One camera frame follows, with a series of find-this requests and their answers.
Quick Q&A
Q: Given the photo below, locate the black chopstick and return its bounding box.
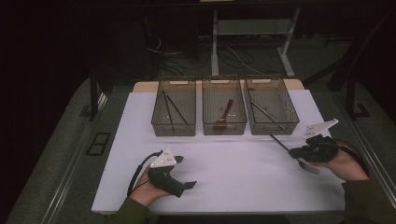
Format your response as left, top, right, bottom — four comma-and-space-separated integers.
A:
162, 90, 175, 129
165, 94, 190, 125

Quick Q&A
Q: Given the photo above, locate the black metal stand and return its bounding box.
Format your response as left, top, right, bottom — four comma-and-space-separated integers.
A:
345, 71, 372, 121

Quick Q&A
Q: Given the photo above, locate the white table cover sheet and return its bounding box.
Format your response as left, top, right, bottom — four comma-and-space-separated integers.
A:
91, 89, 371, 215

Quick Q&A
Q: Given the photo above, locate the black floor cable bundle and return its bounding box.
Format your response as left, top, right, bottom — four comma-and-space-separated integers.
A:
148, 33, 213, 77

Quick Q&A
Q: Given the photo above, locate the white floor cable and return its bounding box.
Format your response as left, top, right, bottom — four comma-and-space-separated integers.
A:
226, 46, 266, 76

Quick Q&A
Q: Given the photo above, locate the metal floor rail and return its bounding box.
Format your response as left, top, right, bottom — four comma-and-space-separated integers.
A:
40, 92, 108, 224
349, 119, 396, 202

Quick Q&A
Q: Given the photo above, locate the person's right hand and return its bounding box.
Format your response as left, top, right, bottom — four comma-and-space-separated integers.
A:
317, 148, 370, 182

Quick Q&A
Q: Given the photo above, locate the smoky clear plastic bin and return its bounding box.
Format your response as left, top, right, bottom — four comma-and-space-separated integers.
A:
201, 77, 248, 136
150, 77, 197, 137
245, 76, 301, 136

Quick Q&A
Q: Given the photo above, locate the brown wooden spoon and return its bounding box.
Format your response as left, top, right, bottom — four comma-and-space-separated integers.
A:
214, 98, 234, 132

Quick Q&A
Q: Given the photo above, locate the white metal stand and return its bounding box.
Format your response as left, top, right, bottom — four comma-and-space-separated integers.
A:
210, 7, 302, 78

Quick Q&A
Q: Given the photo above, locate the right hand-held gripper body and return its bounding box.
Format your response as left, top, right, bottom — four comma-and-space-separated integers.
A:
299, 118, 340, 163

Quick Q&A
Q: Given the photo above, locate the person's left hand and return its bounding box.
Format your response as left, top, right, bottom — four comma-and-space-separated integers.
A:
128, 168, 172, 207

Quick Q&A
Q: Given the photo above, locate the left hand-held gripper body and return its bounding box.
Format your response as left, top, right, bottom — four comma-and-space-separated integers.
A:
147, 147, 187, 199

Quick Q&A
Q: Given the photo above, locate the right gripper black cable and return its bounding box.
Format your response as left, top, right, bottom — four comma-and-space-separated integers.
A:
334, 138, 371, 175

